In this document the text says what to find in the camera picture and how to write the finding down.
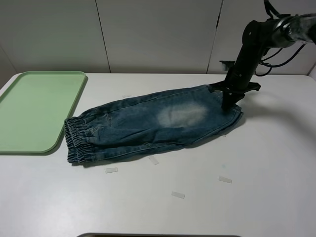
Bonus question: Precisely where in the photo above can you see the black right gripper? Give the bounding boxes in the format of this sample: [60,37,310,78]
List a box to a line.
[208,81,261,110]

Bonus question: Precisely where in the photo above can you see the children's blue denim shorts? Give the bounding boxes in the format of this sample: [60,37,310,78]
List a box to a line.
[64,85,243,164]

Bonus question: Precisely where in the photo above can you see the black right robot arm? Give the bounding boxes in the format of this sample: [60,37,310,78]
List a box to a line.
[209,13,316,111]

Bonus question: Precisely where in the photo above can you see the green plastic tray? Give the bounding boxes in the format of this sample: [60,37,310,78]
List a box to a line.
[0,72,87,154]

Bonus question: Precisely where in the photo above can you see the black right camera cable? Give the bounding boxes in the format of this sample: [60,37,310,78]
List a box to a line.
[255,0,307,77]

